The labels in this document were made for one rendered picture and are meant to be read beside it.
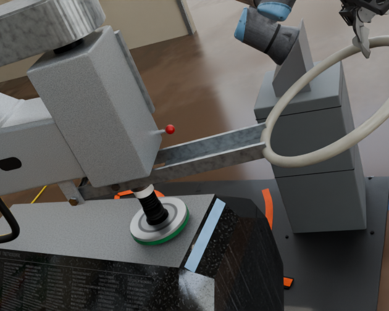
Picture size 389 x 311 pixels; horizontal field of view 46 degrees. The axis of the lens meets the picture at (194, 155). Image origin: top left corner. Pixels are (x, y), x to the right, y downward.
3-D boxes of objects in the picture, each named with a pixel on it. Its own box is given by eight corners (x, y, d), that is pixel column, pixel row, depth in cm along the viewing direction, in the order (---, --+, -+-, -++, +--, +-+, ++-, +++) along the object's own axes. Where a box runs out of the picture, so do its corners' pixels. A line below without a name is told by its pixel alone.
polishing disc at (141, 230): (148, 251, 152) (146, 248, 151) (121, 224, 169) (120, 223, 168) (198, 213, 159) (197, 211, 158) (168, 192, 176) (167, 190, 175)
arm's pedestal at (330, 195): (292, 185, 300) (257, 68, 257) (374, 177, 279) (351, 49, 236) (283, 241, 262) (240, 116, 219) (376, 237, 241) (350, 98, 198)
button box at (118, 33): (132, 118, 153) (94, 39, 138) (134, 115, 155) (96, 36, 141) (154, 113, 150) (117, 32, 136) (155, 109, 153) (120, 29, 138)
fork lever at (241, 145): (68, 210, 153) (60, 199, 151) (86, 174, 169) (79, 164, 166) (270, 164, 132) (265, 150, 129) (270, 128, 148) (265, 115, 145)
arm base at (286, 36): (280, 57, 231) (263, 48, 231) (300, 23, 220) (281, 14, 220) (278, 71, 216) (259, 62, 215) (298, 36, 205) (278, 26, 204)
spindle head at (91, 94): (54, 205, 151) (-25, 86, 128) (76, 165, 169) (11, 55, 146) (154, 184, 140) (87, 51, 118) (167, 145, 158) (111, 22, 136)
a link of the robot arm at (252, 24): (261, 53, 227) (230, 37, 226) (278, 20, 223) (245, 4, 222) (264, 52, 212) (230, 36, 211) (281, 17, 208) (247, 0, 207)
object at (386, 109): (263, 199, 121) (255, 192, 119) (264, 108, 160) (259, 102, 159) (448, 95, 98) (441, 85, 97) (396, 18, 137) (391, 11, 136)
